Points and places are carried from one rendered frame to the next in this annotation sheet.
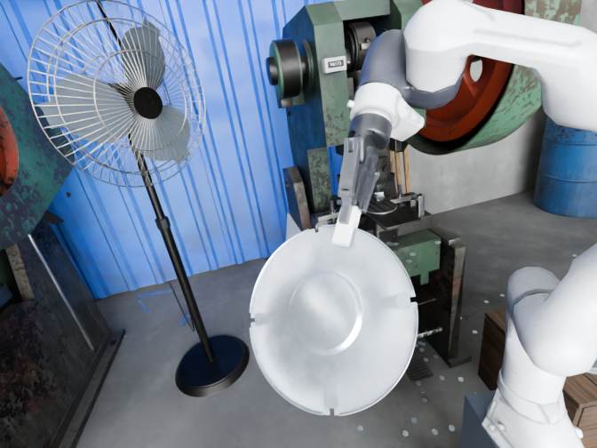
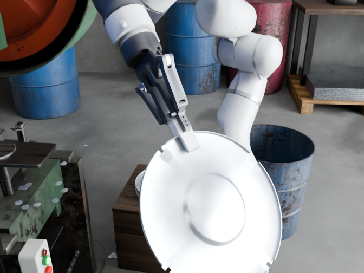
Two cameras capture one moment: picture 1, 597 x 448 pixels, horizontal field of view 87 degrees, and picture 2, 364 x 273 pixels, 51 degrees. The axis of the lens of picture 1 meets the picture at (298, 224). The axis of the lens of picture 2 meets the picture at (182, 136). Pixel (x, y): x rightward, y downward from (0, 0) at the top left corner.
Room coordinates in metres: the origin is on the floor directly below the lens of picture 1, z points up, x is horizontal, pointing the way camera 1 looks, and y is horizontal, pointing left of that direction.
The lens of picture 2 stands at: (0.32, 0.53, 1.36)
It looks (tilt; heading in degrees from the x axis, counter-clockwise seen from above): 27 degrees down; 285
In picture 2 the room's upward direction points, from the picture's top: straight up
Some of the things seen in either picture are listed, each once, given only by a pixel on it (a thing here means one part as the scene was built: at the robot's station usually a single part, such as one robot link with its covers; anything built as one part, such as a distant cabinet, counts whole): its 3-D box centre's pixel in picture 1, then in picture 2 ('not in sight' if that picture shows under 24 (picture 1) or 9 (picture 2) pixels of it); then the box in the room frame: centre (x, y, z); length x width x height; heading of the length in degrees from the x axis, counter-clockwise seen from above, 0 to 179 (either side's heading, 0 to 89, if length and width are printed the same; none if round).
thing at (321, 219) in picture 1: (330, 212); not in sight; (1.24, -0.15, 0.76); 0.17 x 0.06 x 0.10; 100
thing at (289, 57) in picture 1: (292, 74); not in sight; (1.25, -0.07, 1.31); 0.22 x 0.12 x 0.22; 10
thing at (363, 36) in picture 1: (359, 76); not in sight; (1.27, -0.31, 1.27); 0.21 x 0.12 x 0.34; 10
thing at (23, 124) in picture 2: (419, 204); (21, 134); (1.18, -0.51, 0.75); 0.03 x 0.03 x 0.10; 10
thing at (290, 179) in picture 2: not in sight; (266, 182); (0.32, -1.21, 0.24); 0.42 x 0.42 x 0.48
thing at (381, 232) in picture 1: (386, 226); (13, 169); (1.10, -0.34, 0.72); 0.25 x 0.14 x 0.14; 10
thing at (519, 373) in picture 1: (534, 327); not in sight; (0.50, -0.48, 0.71); 0.18 x 0.11 x 0.25; 154
